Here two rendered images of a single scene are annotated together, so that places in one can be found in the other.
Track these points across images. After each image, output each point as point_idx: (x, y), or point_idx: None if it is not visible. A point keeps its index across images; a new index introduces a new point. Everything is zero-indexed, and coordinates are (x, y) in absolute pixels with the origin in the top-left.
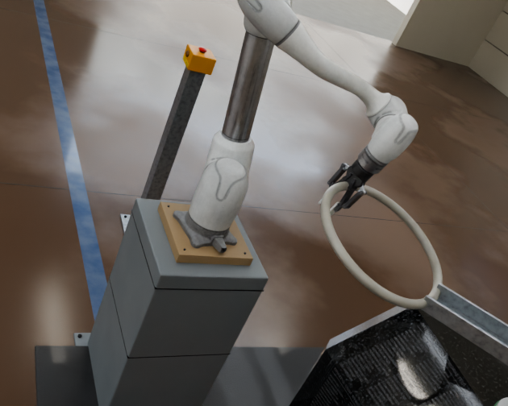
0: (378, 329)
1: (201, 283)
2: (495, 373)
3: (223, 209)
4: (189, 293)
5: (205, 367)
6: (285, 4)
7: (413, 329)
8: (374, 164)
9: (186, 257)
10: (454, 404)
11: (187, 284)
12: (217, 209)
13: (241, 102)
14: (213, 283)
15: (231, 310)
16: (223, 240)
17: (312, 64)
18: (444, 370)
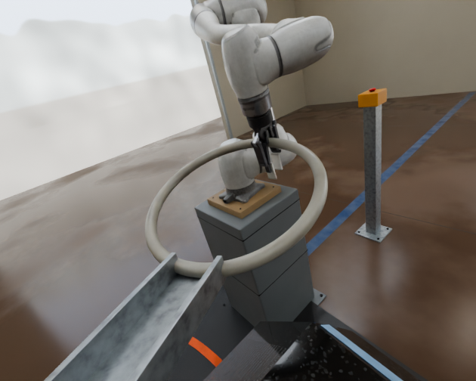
0: (278, 326)
1: (210, 220)
2: None
3: (221, 171)
4: (209, 225)
5: (251, 298)
6: (198, 7)
7: (276, 348)
8: (239, 104)
9: (210, 202)
10: None
11: (205, 218)
12: (220, 171)
13: None
14: (214, 222)
15: (236, 252)
16: (230, 196)
17: (206, 37)
18: None
